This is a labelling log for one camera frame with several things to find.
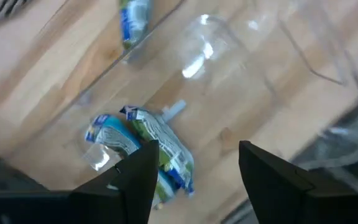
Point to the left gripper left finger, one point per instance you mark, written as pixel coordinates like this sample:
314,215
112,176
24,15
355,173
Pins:
126,193

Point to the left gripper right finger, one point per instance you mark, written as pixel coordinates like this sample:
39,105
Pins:
272,189

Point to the green blue granola bar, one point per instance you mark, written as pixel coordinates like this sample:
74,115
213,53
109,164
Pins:
166,146
134,21
113,133

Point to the clear plastic bin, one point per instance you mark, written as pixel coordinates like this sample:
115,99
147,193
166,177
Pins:
197,62

